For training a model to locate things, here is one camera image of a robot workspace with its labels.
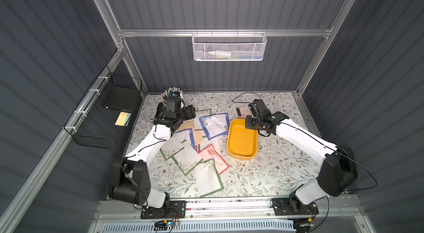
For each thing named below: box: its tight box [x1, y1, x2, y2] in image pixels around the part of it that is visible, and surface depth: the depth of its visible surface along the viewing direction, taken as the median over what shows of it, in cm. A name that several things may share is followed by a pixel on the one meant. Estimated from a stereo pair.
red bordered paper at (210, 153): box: [198, 144, 230, 176], surface depth 91 cm
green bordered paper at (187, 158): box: [171, 139, 204, 176], surface depth 91 cm
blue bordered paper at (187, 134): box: [175, 128, 196, 151], surface depth 99 cm
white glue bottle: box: [208, 50, 232, 58], surface depth 93 cm
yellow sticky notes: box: [114, 111, 132, 127], surface depth 77 cm
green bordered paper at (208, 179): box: [194, 159, 224, 198], surface depth 84 cm
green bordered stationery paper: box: [194, 108, 221, 153], surface depth 99 cm
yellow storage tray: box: [226, 118, 259, 161], surface depth 96 cm
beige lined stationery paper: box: [176, 119, 204, 146], surface depth 101 cm
